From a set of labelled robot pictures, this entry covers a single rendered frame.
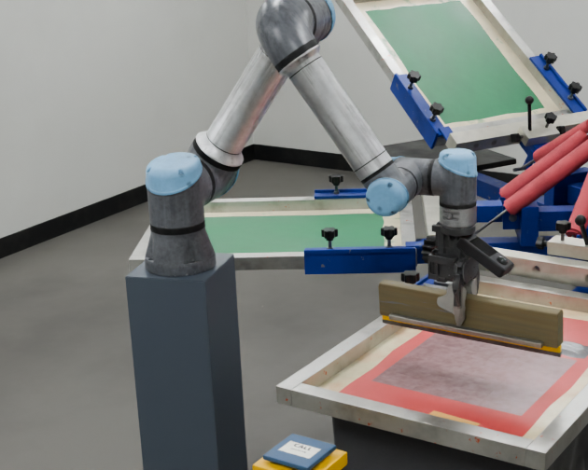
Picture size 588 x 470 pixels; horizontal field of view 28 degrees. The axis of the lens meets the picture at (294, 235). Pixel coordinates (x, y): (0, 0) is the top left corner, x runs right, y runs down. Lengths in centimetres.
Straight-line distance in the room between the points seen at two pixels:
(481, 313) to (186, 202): 65
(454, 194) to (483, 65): 190
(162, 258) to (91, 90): 458
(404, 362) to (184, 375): 48
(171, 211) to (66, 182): 450
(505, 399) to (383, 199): 50
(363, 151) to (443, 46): 202
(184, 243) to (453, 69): 192
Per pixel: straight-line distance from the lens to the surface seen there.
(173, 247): 244
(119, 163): 721
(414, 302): 250
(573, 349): 266
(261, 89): 244
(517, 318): 240
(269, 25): 227
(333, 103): 225
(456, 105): 400
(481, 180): 410
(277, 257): 318
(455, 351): 265
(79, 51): 691
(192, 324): 245
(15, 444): 451
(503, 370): 256
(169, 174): 240
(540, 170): 347
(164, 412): 257
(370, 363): 259
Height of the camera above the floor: 202
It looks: 18 degrees down
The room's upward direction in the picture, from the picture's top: 3 degrees counter-clockwise
